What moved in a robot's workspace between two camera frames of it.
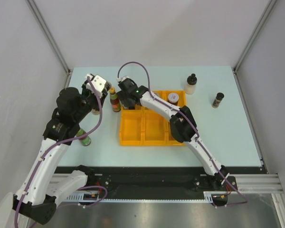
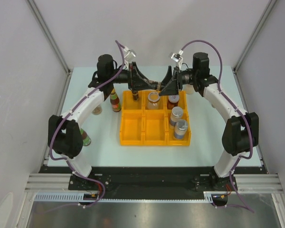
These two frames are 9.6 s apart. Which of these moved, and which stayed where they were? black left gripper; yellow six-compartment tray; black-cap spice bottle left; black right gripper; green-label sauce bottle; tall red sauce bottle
Moved: black right gripper; black left gripper
Stayed: green-label sauce bottle; yellow six-compartment tray; tall red sauce bottle; black-cap spice bottle left
